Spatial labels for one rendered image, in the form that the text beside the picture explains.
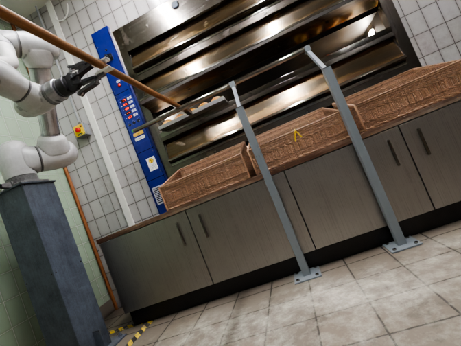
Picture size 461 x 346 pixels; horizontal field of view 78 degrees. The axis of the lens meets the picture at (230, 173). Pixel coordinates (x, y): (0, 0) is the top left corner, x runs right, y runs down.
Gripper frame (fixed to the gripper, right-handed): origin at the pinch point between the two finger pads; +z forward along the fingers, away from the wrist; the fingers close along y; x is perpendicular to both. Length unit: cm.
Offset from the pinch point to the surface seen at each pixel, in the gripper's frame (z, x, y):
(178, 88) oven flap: 0, -97, -19
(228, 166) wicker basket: 20, -60, 50
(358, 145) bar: 87, -49, 66
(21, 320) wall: -120, -34, 89
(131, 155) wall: -60, -109, 9
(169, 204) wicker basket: -22, -59, 58
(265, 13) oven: 78, -109, -46
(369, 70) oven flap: 126, -108, 23
